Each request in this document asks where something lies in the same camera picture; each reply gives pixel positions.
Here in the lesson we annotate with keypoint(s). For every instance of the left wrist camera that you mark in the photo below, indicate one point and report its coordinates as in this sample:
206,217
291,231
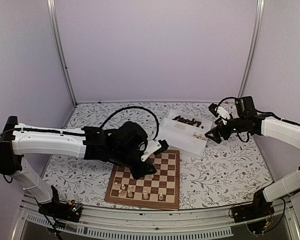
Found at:
154,147

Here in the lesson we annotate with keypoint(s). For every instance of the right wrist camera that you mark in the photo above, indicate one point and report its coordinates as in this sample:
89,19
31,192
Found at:
219,112

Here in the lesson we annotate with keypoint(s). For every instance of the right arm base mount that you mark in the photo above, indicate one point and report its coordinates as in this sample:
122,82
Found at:
256,217

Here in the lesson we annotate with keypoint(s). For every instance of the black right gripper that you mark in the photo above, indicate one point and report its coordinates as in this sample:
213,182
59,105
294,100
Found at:
215,131

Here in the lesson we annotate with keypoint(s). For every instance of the aluminium frame post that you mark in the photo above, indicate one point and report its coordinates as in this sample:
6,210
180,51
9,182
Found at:
252,48
60,52

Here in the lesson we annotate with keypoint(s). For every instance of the front aluminium rail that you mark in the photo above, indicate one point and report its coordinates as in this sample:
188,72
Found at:
198,218

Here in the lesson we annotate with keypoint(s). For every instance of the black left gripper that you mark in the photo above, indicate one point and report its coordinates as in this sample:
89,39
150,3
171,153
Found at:
144,171

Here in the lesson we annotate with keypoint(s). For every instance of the white plastic divided tray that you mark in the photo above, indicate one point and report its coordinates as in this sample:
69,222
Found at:
187,145

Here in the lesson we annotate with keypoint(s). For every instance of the left aluminium frame post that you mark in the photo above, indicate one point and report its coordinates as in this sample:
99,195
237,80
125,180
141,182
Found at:
60,52

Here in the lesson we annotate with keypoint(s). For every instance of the light chess knight piece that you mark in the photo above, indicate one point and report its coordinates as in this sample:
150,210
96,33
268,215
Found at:
120,192

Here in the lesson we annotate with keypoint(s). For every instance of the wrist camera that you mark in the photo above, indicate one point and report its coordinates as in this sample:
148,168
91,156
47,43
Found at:
219,112
154,147

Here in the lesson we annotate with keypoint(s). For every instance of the right aluminium frame post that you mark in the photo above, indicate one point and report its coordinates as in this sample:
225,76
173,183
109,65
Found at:
252,48

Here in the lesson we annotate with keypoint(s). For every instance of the light chess queen piece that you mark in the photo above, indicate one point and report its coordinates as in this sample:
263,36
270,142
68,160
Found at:
145,195

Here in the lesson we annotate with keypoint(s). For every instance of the pile of dark chess pieces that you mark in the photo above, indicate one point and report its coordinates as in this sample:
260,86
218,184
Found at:
192,122

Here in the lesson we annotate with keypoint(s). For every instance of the wooden chess board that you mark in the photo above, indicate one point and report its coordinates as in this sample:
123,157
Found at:
166,181

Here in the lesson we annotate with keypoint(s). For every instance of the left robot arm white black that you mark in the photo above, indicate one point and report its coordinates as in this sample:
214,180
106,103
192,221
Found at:
18,139

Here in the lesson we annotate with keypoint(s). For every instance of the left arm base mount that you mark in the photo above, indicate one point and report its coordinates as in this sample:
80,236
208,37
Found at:
68,211

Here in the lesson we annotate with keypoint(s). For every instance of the light chess piece rook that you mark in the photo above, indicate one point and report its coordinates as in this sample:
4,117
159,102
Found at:
130,194

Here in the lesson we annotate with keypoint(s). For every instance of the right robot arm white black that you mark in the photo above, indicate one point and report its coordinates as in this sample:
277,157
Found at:
262,123

